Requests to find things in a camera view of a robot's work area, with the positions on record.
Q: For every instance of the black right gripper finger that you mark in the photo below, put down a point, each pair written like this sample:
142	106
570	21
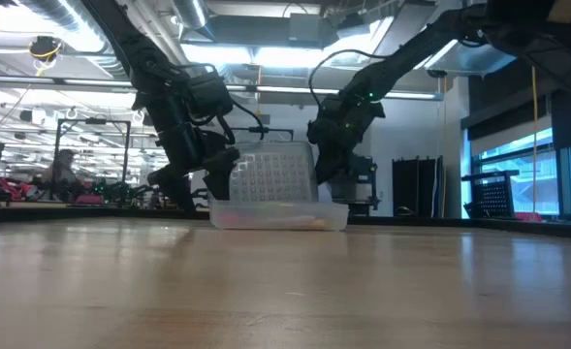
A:
333	162

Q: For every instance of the black rig frame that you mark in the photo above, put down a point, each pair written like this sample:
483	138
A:
91	121
258	129

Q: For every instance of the black background robot rig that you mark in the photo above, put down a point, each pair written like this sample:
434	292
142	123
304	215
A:
120	194

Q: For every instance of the red fabric pile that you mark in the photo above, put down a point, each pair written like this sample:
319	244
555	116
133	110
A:
16	190

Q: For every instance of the black aluminium table frame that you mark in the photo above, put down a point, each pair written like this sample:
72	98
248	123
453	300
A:
411	221

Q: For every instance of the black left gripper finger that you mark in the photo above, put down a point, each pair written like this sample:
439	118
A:
178	186
219	181

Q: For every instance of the black equipment stand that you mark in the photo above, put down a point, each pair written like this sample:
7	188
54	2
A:
367	174

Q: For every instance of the seated person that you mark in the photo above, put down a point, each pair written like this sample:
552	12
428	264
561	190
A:
62	172

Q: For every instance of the black cabinet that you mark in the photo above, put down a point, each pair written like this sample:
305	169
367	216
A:
411	184

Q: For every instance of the clear plastic pencil box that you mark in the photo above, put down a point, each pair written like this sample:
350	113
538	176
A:
280	217

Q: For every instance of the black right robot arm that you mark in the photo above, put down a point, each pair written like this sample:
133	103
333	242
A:
411	48

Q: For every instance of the black perforated crate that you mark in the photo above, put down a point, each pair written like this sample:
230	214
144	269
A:
496	194

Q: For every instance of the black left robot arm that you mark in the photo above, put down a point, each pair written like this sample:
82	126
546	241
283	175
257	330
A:
139	43

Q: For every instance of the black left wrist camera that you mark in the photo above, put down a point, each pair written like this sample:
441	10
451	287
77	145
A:
210	94

